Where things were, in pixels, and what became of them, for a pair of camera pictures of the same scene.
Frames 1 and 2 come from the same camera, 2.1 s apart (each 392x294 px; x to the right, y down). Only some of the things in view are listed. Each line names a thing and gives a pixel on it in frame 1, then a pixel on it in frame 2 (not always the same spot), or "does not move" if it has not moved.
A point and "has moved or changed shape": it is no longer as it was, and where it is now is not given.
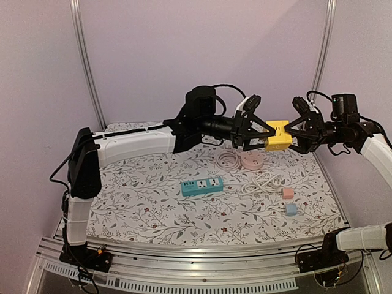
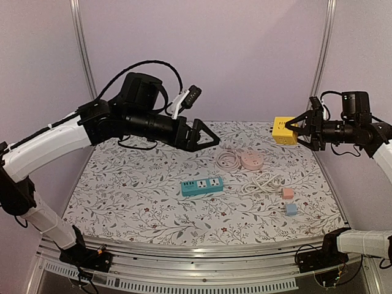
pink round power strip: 253,159 does not move
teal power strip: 201,186 does not move
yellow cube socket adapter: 282,140 has moved or changed shape
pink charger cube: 288,193 does not move
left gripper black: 243,132 → 180,141
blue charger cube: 291,209 does not move
